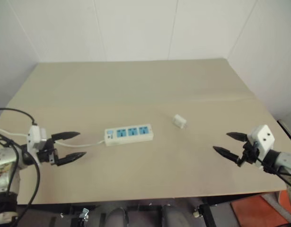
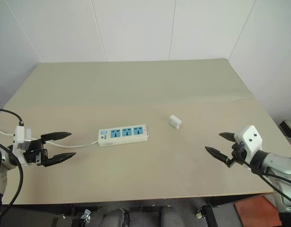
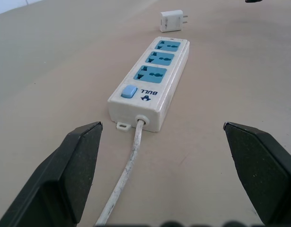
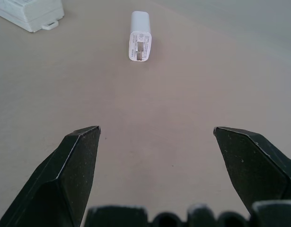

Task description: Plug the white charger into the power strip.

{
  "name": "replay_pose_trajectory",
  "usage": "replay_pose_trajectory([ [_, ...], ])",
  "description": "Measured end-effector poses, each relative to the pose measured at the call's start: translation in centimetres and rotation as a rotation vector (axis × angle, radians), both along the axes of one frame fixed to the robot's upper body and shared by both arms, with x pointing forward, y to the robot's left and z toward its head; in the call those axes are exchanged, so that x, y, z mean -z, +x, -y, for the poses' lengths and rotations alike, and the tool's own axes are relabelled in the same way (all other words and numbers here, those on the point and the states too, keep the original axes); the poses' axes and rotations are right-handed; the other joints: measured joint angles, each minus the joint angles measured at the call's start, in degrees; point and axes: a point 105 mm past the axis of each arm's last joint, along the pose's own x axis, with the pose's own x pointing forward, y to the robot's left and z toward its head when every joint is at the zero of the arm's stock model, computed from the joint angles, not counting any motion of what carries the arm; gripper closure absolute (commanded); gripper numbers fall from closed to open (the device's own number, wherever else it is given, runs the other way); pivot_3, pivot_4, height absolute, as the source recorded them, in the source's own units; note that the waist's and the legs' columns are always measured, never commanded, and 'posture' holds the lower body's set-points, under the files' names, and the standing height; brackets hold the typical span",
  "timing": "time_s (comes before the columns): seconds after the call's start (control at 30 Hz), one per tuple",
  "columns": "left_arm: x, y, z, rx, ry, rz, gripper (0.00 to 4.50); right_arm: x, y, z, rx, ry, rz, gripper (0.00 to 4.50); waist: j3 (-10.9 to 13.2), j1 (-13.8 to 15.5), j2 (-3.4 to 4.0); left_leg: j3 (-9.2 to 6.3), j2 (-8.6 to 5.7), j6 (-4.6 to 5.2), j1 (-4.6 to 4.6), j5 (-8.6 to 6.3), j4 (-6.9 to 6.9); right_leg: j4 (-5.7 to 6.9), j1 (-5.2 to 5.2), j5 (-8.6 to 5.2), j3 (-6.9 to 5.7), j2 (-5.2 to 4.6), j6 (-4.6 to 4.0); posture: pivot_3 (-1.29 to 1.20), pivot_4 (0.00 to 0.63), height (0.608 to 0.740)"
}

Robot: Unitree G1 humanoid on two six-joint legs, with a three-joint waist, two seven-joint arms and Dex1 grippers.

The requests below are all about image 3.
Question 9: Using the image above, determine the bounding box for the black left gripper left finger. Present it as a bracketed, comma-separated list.
[0, 121, 103, 227]

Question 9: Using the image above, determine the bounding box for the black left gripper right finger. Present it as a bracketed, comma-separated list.
[222, 121, 291, 225]

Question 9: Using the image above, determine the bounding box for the white plug adapter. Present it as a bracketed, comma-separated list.
[159, 9, 189, 34]

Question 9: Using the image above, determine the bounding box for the white power strip cable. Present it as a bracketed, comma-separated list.
[95, 119, 144, 227]

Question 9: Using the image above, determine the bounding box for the white power strip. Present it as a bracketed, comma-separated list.
[107, 36, 191, 133]

